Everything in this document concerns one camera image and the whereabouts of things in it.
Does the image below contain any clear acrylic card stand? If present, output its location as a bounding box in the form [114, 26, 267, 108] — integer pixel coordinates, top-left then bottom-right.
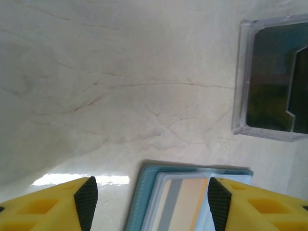
[231, 13, 308, 142]

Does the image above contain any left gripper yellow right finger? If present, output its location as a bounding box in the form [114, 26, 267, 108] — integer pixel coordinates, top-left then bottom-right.
[207, 177, 308, 231]

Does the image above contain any blue leather card holder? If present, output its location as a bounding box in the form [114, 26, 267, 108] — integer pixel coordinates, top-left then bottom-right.
[124, 166, 255, 231]

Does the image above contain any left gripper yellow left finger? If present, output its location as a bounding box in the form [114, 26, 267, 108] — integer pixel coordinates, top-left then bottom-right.
[0, 176, 99, 231]

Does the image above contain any gold card black stripe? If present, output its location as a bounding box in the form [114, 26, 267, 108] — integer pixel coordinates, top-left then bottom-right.
[154, 178, 209, 231]

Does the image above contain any grey card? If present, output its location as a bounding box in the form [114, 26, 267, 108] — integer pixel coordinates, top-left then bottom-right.
[245, 25, 308, 134]

